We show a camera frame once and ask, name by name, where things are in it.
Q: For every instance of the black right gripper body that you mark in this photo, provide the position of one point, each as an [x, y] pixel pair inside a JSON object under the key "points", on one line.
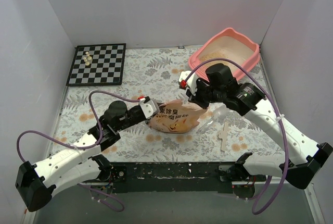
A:
{"points": [[197, 98]]}

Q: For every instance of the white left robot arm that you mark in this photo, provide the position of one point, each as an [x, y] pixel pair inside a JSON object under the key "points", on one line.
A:
{"points": [[81, 161]]}

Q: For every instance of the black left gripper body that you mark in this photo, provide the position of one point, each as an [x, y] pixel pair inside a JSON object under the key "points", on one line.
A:
{"points": [[155, 104]]}

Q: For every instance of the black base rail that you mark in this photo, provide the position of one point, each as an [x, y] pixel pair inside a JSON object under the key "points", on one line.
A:
{"points": [[173, 177]]}

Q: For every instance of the pink litter bag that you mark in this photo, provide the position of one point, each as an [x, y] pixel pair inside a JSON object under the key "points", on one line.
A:
{"points": [[176, 117]]}

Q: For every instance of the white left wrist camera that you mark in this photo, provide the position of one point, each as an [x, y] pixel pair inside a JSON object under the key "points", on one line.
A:
{"points": [[149, 107]]}

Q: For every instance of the black white chessboard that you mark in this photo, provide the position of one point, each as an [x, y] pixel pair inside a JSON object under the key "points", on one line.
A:
{"points": [[106, 68]]}

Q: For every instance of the pink litter box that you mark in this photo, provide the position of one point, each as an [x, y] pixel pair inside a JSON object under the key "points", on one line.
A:
{"points": [[228, 44]]}

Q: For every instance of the clear plastic scoop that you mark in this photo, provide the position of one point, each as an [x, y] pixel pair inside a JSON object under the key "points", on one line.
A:
{"points": [[218, 116]]}

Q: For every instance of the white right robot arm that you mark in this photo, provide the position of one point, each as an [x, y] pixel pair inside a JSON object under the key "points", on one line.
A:
{"points": [[305, 156]]}

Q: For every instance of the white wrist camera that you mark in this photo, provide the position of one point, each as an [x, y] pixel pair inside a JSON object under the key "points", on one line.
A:
{"points": [[149, 107], [188, 80]]}

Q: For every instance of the beige bag clip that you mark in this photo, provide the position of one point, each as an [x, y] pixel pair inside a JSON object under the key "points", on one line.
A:
{"points": [[222, 135]]}

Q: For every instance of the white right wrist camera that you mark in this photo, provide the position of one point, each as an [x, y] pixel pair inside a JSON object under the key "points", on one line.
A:
{"points": [[188, 80]]}

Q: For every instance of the floral table mat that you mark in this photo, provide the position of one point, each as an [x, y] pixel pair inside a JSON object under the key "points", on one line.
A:
{"points": [[154, 72]]}

